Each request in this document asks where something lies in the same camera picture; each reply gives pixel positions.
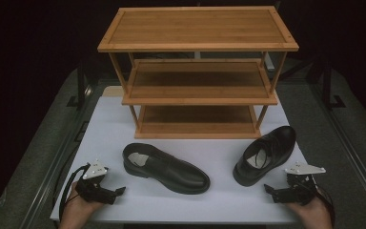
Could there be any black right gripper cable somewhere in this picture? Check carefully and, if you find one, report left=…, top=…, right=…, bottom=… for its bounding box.
left=314, top=186, right=336, bottom=227

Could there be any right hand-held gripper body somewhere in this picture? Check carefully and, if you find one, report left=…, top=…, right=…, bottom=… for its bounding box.
left=271, top=161, right=327, bottom=206

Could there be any black slip-on leather shoe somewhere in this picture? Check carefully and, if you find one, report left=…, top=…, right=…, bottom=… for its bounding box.
left=122, top=142, right=212, bottom=196

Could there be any white table board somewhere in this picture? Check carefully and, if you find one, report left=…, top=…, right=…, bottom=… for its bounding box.
left=50, top=94, right=334, bottom=225

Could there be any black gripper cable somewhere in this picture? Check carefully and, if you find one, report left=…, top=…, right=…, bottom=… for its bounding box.
left=51, top=163, right=91, bottom=228
left=314, top=186, right=336, bottom=227

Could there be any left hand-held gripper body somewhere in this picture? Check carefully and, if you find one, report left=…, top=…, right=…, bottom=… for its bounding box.
left=74, top=159, right=118, bottom=206

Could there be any person's left hand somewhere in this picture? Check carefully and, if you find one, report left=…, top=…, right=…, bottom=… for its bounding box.
left=58, top=180, right=105, bottom=229

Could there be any person's right hand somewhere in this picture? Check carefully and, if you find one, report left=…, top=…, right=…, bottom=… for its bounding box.
left=286, top=190, right=334, bottom=229

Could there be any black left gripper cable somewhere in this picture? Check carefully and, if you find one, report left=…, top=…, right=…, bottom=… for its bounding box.
left=51, top=163, right=91, bottom=228

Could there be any wooden three-tier shoe rack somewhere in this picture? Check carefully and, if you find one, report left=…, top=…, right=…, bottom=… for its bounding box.
left=96, top=5, right=300, bottom=140

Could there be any black lace-up leather shoe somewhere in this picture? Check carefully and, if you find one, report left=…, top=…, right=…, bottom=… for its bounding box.
left=233, top=125, right=297, bottom=188

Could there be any black metal stand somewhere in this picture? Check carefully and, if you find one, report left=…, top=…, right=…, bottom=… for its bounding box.
left=321, top=62, right=347, bottom=111
left=66, top=59, right=93, bottom=111

